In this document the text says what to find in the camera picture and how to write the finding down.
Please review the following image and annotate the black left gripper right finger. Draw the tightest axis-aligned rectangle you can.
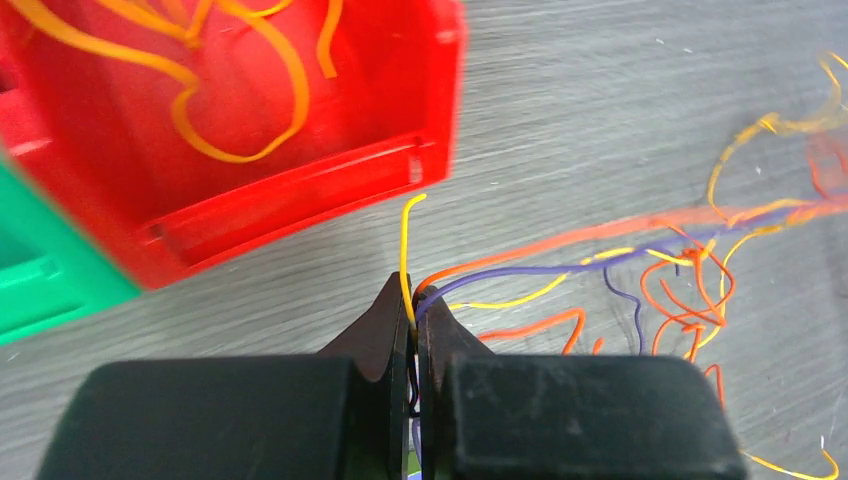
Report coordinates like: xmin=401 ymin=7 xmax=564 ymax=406
xmin=416 ymin=287 xmax=748 ymax=479

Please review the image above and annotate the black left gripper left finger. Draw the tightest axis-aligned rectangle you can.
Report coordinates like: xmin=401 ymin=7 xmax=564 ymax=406
xmin=37 ymin=273 xmax=410 ymax=479

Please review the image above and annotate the green plastic bin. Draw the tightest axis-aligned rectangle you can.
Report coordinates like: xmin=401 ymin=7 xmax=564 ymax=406
xmin=1 ymin=163 xmax=141 ymax=345

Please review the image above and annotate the red plastic bin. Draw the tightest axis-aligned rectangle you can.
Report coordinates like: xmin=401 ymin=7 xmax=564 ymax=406
xmin=1 ymin=1 xmax=468 ymax=289

